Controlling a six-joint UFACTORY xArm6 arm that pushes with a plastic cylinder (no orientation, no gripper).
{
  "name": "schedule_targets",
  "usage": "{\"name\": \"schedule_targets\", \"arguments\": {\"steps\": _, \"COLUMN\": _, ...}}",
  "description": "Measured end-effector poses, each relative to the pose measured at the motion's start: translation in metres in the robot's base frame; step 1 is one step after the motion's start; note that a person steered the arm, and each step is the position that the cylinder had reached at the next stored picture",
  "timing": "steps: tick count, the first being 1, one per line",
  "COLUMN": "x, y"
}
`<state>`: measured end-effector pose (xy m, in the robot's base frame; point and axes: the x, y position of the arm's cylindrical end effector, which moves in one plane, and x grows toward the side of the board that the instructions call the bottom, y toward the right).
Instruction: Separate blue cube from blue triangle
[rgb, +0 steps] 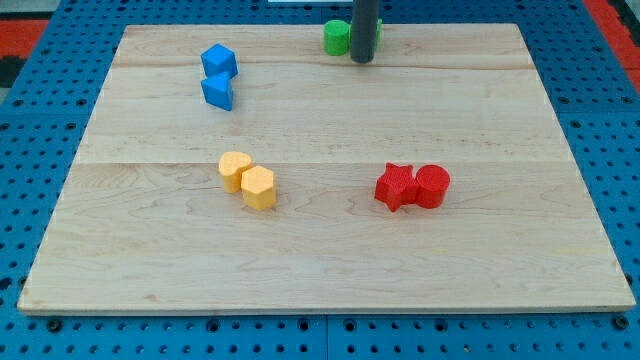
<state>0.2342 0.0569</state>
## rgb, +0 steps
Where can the green block behind rod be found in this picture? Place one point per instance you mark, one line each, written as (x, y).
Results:
(378, 33)

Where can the blue cube block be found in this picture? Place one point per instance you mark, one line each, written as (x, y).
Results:
(219, 59)

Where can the yellow heart block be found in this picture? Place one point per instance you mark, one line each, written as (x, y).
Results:
(231, 166)

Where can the light wooden board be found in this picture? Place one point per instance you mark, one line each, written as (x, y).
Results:
(143, 225)

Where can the yellow hexagon block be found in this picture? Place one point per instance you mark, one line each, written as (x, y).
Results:
(258, 188)

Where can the red star block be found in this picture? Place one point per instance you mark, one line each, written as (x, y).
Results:
(396, 186)

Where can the blue triangle block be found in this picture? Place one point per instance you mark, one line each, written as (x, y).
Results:
(217, 90)

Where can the green cylinder block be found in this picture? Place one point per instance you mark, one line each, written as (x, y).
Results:
(336, 37)

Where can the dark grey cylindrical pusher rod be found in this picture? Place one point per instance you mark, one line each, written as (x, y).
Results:
(363, 32)

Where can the red cylinder block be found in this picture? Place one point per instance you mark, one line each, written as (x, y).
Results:
(433, 181)

